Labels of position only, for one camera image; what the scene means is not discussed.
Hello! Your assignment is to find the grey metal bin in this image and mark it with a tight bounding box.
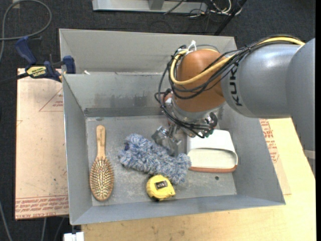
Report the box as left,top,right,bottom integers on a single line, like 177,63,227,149
59,28,286,226

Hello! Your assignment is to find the yellow tape measure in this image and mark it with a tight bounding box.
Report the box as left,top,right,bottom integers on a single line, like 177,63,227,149
145,174,177,202

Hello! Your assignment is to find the brown cardboard board red print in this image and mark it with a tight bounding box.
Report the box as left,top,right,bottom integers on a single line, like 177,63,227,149
15,68,292,221

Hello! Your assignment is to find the black cylinder on white bracket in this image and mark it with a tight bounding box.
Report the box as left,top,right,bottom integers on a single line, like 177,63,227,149
207,111,219,130

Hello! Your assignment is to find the blue fluffy duster cloth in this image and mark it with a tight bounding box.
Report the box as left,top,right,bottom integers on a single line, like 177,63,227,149
117,133,192,186

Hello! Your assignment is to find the wooden hairbrush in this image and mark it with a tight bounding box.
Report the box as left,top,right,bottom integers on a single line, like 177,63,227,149
89,125,115,202

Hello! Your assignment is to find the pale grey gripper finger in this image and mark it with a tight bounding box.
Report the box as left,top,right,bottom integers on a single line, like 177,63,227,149
167,133,183,157
151,125,173,146

